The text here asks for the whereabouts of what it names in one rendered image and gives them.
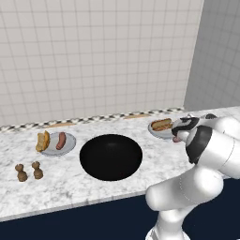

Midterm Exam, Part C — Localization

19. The large black bowl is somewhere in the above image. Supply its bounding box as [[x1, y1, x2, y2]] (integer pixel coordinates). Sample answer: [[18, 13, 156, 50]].
[[79, 133, 143, 182]]

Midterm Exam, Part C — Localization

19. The brown wooden shaker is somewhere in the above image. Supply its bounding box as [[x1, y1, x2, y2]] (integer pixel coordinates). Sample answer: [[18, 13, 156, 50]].
[[31, 160, 44, 181], [14, 163, 29, 183]]

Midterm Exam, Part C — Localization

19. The yellow-brown bun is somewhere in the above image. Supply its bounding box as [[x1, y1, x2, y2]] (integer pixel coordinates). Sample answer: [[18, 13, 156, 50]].
[[150, 117, 174, 132], [35, 129, 52, 154]]

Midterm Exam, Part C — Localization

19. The dark blue counter cabinet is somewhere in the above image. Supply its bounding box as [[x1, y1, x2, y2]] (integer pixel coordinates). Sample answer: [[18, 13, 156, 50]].
[[0, 177, 240, 240]]

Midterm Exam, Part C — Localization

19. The grey plate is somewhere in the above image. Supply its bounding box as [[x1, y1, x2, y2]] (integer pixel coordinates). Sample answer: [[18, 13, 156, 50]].
[[147, 119, 176, 141], [39, 131, 77, 158]]

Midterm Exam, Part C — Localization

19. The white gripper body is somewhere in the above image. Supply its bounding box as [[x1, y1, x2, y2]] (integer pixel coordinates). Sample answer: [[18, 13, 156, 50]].
[[171, 115, 202, 143]]

